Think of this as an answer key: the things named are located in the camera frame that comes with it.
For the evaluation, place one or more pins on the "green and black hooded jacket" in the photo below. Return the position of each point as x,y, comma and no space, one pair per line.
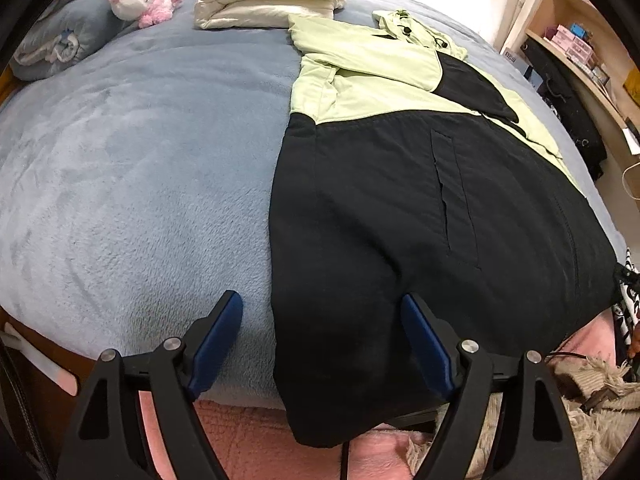
375,210

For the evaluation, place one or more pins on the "blue rolled quilt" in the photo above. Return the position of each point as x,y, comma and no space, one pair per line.
75,25

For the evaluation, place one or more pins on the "black and white printed fabric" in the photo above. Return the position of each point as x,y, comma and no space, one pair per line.
627,305

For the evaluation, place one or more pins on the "yellow paper bag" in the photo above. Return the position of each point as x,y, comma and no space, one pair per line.
631,90

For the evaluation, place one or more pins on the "black bag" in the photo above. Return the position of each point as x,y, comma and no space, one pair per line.
565,95

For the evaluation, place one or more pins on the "white and blue box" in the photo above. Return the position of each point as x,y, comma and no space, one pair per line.
520,65

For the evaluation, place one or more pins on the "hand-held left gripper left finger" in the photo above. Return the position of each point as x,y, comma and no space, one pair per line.
220,335

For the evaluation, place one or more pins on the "white paper tag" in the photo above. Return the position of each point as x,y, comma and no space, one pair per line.
632,140

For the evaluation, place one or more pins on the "pink quilted sheet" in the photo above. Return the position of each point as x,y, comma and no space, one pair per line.
240,425

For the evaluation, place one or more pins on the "small blue box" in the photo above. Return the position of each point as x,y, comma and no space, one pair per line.
579,28

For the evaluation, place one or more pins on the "blue bed blanket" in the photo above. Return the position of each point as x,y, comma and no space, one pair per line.
125,185

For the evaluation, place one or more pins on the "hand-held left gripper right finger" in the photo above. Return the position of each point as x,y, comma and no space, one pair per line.
425,345

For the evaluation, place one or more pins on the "wooden bed frame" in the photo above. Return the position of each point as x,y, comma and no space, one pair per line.
35,340

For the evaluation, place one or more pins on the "stack of pink boxes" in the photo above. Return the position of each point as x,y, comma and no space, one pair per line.
572,45

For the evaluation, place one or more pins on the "wooden bookshelf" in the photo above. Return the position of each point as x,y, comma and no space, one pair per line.
600,95

